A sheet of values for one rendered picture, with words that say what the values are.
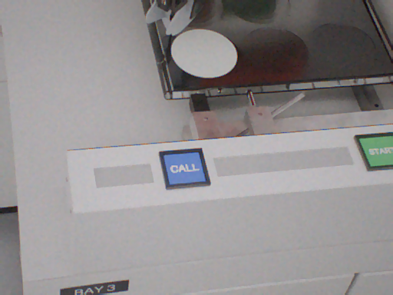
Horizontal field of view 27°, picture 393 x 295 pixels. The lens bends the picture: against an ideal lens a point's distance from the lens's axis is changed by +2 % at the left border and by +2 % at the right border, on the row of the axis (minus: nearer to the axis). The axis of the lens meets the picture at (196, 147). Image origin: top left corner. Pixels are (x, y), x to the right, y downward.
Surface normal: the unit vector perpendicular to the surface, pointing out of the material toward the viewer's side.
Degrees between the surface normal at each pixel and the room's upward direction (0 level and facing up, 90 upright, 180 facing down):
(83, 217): 90
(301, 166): 0
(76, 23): 0
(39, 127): 0
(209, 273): 90
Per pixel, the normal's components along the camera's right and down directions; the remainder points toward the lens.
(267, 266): 0.20, 0.78
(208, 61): 0.14, -0.61
